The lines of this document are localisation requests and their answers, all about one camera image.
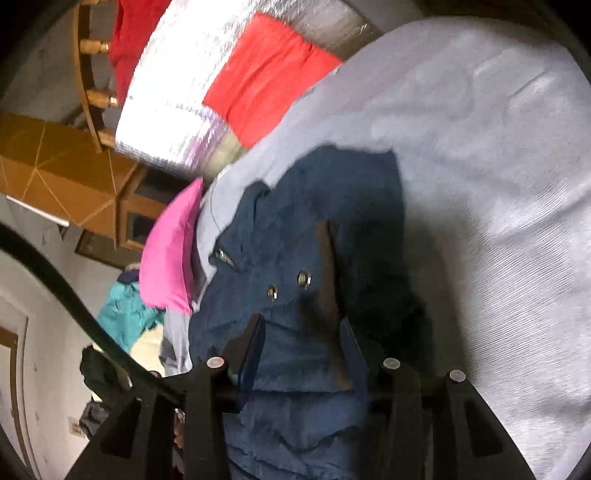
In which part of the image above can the navy blue zip jacket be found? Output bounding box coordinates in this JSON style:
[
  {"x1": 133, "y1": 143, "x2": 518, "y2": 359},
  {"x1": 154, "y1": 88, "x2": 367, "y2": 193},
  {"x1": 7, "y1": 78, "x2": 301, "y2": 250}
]
[{"x1": 189, "y1": 145, "x2": 432, "y2": 479}]

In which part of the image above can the black garment on sofa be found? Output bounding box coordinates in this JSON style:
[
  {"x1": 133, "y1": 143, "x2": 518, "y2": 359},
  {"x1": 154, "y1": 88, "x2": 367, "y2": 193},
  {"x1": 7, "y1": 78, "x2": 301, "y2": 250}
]
[{"x1": 79, "y1": 345, "x2": 131, "y2": 407}]

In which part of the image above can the cream leather sofa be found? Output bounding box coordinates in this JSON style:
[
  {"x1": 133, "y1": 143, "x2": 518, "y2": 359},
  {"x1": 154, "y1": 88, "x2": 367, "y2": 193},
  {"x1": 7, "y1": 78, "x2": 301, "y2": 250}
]
[{"x1": 90, "y1": 326, "x2": 164, "y2": 401}]

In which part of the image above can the teal garment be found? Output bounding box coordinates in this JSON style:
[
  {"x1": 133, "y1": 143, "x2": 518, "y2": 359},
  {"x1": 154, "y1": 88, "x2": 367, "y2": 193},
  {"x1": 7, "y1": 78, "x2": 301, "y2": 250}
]
[{"x1": 96, "y1": 281, "x2": 164, "y2": 353}]

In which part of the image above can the pink pillow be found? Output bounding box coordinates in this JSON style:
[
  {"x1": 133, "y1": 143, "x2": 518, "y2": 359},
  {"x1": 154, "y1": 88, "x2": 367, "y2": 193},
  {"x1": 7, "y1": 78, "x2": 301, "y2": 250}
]
[{"x1": 138, "y1": 178, "x2": 204, "y2": 315}]

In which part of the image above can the grey bed sheet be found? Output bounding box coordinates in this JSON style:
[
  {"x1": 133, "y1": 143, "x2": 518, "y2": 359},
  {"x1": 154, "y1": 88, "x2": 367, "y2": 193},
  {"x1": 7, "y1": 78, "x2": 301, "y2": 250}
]
[{"x1": 158, "y1": 15, "x2": 591, "y2": 480}]

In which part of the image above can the silver foil insulation panel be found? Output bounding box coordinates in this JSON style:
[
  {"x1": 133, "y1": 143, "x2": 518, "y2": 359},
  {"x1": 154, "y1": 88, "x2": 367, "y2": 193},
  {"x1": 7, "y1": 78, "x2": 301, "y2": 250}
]
[{"x1": 114, "y1": 1, "x2": 381, "y2": 177}]

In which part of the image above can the wooden stair railing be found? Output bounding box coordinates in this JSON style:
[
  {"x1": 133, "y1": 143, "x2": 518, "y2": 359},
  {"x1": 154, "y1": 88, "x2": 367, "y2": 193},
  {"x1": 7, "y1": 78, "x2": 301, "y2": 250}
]
[{"x1": 72, "y1": 1, "x2": 119, "y2": 153}]

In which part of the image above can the red-orange pillow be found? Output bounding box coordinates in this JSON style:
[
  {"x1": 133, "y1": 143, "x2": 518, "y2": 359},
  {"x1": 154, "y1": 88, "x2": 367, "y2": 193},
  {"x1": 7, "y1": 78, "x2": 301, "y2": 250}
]
[{"x1": 204, "y1": 13, "x2": 342, "y2": 149}]

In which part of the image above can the red blanket on railing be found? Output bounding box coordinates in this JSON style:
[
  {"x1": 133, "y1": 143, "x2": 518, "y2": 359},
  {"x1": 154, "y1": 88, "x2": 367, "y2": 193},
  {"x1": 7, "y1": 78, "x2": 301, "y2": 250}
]
[{"x1": 108, "y1": 0, "x2": 170, "y2": 106}]

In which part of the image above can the black cable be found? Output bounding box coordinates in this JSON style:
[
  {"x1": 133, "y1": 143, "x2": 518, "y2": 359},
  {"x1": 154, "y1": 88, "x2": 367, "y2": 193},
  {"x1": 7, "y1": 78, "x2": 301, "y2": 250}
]
[{"x1": 0, "y1": 223, "x2": 181, "y2": 407}]

